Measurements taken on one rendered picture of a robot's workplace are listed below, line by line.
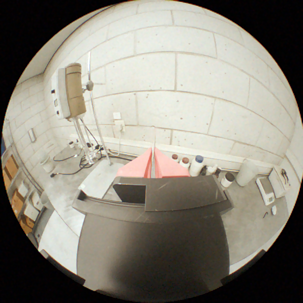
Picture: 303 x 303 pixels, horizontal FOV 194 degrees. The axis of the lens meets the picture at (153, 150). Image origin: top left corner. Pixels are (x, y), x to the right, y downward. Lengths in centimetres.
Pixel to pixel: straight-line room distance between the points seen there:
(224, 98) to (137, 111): 52
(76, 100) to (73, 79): 8
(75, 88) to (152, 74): 38
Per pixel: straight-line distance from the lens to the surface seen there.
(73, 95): 41
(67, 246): 61
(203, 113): 54
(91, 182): 61
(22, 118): 245
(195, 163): 52
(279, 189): 113
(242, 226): 63
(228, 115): 60
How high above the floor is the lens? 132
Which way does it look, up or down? 36 degrees down
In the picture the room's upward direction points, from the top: straight up
